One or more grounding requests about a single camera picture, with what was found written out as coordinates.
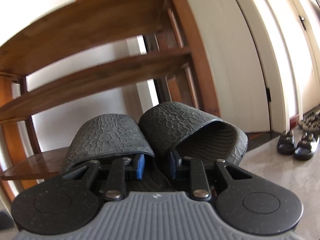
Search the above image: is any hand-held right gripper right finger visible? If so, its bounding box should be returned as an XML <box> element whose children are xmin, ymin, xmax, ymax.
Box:
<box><xmin>168</xmin><ymin>151</ymin><xmax>253</xmax><ymax>202</ymax></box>

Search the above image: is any dark textured slide sandal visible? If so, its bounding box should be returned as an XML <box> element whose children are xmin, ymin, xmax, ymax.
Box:
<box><xmin>138</xmin><ymin>102</ymin><xmax>248</xmax><ymax>172</ymax></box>
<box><xmin>59</xmin><ymin>114</ymin><xmax>173</xmax><ymax>193</ymax></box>

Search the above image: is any dark patterned sandal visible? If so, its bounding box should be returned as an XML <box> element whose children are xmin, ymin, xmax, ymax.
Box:
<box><xmin>304</xmin><ymin>110</ymin><xmax>320</xmax><ymax>120</ymax></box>
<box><xmin>297</xmin><ymin>116</ymin><xmax>320</xmax><ymax>132</ymax></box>

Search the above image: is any white plain door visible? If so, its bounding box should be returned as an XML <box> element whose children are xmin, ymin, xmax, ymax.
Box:
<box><xmin>179</xmin><ymin>0</ymin><xmax>320</xmax><ymax>134</ymax></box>

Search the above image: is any brown wooden shoe rack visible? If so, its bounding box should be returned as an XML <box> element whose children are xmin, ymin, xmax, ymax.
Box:
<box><xmin>0</xmin><ymin>0</ymin><xmax>220</xmax><ymax>198</ymax></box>

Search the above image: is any black buckle sandal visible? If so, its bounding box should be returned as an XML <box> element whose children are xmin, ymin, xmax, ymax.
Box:
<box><xmin>277</xmin><ymin>130</ymin><xmax>295</xmax><ymax>155</ymax></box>
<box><xmin>293</xmin><ymin>133</ymin><xmax>320</xmax><ymax>160</ymax></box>

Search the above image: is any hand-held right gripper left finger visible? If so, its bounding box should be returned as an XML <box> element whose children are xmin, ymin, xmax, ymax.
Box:
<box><xmin>59</xmin><ymin>154</ymin><xmax>146</xmax><ymax>202</ymax></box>

